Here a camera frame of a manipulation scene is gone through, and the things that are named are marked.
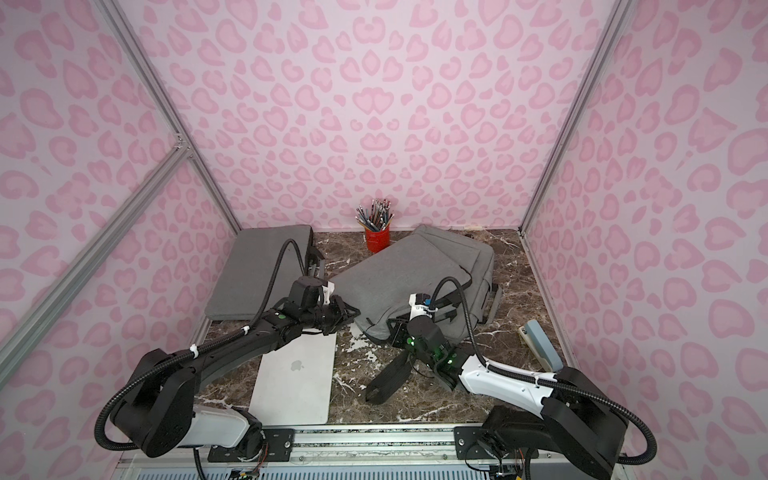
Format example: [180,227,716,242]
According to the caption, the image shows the grey laptop sleeve top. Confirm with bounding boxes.
[205,225,325,321]

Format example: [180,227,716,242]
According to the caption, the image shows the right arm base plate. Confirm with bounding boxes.
[453,426,497,460]

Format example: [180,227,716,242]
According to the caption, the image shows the grey backpack at back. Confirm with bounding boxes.
[414,225,502,327]

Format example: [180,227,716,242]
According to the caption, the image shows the grey laptop bag with strap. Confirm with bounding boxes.
[329,230,481,404]

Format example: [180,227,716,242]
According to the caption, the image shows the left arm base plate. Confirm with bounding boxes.
[207,428,295,463]

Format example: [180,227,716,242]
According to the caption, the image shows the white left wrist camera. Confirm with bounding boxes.
[322,281,335,305]

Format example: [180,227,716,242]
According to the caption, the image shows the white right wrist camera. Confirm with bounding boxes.
[409,293,436,321]

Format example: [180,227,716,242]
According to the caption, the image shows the silver apple laptop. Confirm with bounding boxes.
[248,334,336,426]

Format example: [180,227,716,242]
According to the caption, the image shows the red pencil cup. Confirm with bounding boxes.
[364,228,391,254]

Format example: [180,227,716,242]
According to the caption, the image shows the aluminium front rail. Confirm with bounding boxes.
[112,423,526,479]

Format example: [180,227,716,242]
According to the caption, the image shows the blue green stapler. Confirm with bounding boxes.
[518,320,564,372]

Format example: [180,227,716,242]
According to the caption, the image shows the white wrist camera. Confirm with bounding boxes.
[322,281,335,305]
[409,293,436,321]

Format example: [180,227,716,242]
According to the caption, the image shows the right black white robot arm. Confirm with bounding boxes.
[404,293,658,479]

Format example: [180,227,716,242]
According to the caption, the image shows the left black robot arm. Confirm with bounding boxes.
[93,276,360,460]

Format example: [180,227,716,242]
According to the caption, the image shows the bundle of pencils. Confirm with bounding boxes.
[356,199,393,233]

